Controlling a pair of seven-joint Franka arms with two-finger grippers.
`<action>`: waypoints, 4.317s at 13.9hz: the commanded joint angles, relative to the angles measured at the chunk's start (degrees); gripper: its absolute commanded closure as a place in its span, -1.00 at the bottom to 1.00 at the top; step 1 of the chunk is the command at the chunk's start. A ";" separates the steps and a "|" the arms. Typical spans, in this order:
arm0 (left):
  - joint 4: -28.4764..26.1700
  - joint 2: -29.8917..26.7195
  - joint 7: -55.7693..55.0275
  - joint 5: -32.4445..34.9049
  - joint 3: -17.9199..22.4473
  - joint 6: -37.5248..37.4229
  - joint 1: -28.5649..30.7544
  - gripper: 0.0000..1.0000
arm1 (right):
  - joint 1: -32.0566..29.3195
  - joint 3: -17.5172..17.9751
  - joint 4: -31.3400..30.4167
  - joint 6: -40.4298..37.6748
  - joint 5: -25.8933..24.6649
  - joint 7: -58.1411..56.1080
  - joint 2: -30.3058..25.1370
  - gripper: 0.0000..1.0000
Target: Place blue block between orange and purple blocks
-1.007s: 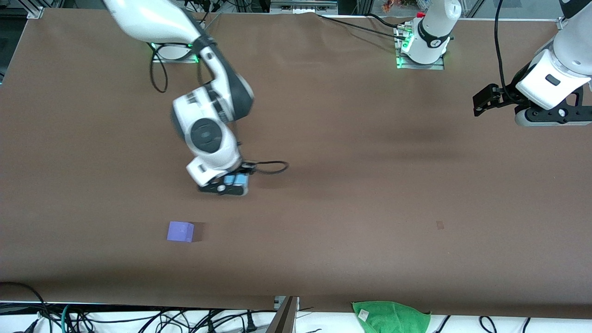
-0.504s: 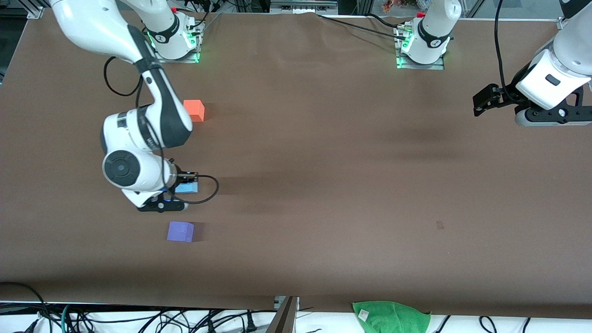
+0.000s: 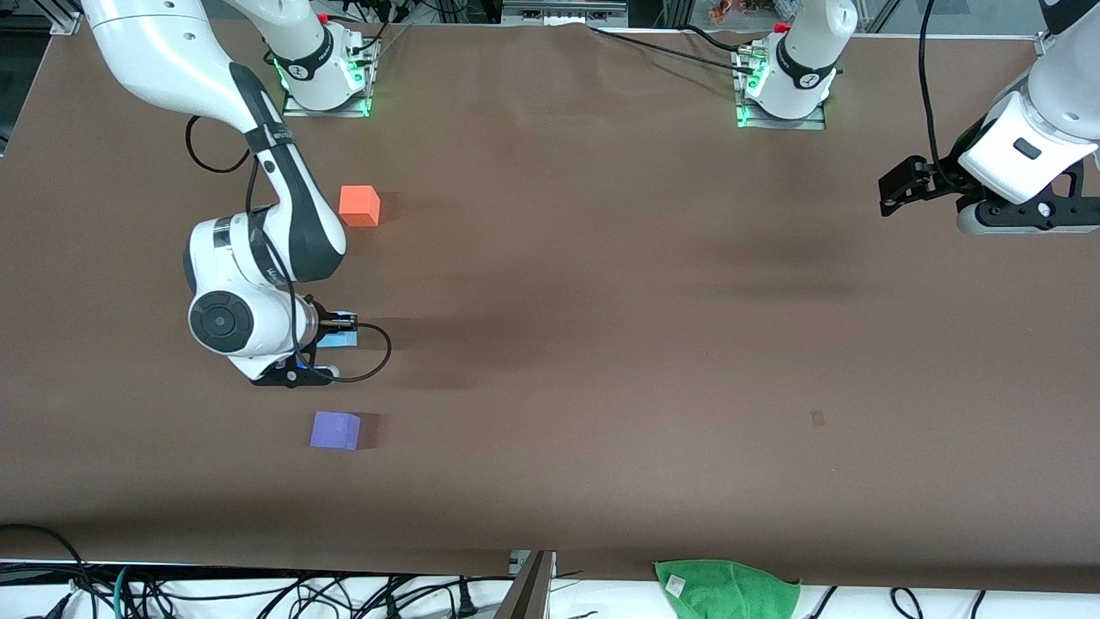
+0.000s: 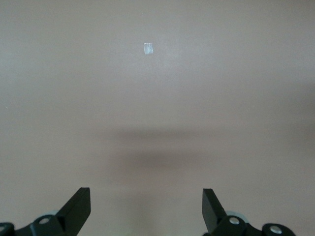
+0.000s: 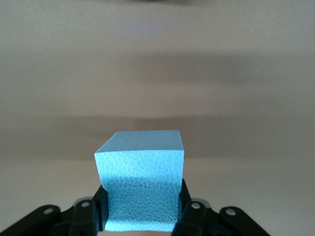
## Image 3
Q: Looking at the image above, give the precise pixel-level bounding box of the aluminium frame rail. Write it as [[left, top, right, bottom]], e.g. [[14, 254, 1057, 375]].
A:
[[501, 0, 629, 28]]

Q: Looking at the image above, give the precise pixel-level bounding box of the green cloth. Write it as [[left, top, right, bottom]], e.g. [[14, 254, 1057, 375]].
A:
[[654, 559, 803, 619]]

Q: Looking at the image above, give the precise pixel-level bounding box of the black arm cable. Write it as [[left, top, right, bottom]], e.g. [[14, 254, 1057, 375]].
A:
[[917, 0, 956, 187], [185, 115, 394, 384]]

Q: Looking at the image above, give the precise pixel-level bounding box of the grey metal bar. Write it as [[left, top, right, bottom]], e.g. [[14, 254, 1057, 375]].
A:
[[493, 550, 556, 619]]

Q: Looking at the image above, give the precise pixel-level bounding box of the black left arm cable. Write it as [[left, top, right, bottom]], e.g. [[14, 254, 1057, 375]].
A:
[[917, 0, 956, 187]]

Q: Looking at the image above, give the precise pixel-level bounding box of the black looped floor cable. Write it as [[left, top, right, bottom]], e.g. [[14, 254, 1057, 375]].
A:
[[0, 524, 97, 619]]

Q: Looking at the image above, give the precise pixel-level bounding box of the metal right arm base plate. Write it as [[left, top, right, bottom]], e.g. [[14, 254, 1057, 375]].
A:
[[282, 39, 374, 119]]

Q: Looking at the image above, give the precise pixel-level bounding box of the long black table cable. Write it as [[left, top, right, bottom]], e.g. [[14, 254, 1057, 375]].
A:
[[588, 26, 757, 75]]

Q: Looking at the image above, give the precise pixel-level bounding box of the purple foam block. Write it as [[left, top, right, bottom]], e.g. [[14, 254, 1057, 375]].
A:
[[310, 411, 362, 452]]

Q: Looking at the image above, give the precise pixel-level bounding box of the light blue foam block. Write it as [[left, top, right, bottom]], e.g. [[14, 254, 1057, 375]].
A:
[[318, 309, 359, 348]]

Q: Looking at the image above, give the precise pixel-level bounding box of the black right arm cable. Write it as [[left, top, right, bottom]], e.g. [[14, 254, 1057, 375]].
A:
[[185, 115, 394, 384]]

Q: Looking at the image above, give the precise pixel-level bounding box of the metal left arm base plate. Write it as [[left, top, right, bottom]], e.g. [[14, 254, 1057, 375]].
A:
[[736, 47, 828, 132]]

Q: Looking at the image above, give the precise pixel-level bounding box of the brown table cover sheet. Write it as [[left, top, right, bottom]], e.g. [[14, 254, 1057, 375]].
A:
[[0, 15, 1100, 594]]

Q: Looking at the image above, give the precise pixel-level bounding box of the short black table cable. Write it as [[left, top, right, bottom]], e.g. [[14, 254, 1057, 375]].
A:
[[677, 24, 750, 54]]

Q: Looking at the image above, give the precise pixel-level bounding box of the orange foam block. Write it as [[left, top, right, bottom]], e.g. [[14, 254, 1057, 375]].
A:
[[339, 185, 382, 228]]

